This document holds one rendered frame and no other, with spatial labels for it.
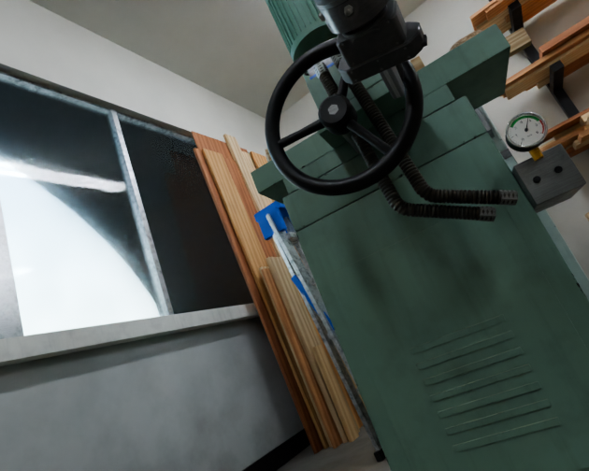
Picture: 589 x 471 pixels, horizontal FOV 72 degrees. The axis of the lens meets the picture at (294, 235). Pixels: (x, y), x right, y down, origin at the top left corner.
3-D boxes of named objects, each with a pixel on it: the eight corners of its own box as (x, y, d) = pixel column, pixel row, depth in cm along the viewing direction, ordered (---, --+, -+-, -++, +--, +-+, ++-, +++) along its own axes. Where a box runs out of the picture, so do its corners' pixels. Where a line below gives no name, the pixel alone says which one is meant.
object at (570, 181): (537, 205, 69) (513, 165, 71) (529, 216, 80) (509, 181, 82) (590, 180, 66) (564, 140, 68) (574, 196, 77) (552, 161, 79)
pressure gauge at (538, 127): (523, 163, 68) (498, 123, 70) (520, 169, 71) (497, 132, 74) (562, 144, 66) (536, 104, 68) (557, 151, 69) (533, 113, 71)
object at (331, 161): (288, 193, 93) (282, 179, 94) (321, 209, 112) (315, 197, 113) (455, 99, 80) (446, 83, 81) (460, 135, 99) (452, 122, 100)
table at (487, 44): (235, 185, 88) (226, 162, 90) (293, 209, 116) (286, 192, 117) (516, 14, 68) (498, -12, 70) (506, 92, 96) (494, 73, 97)
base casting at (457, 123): (293, 233, 91) (280, 198, 94) (361, 253, 143) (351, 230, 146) (490, 130, 77) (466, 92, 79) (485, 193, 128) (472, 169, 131)
